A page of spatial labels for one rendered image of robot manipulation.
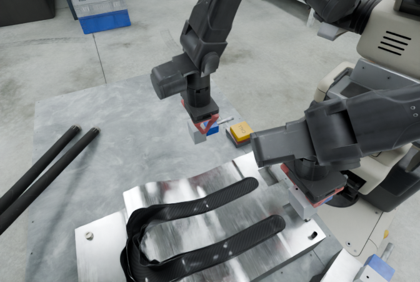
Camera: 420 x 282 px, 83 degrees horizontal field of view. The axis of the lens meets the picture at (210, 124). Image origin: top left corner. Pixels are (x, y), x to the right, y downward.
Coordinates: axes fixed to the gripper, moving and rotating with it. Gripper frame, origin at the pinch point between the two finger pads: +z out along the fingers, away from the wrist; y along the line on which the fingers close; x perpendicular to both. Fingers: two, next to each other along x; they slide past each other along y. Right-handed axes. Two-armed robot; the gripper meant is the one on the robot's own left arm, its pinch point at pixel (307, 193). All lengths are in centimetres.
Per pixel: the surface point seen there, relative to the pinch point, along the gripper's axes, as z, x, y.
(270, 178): 9.3, -1.2, -12.0
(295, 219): 10.8, -2.0, -0.6
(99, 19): 30, -44, -325
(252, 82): 89, 71, -157
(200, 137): -1.7, -13.4, -26.4
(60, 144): -3, -53, -49
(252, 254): 6.8, -15.3, 2.7
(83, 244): 1.3, -47.7, -14.4
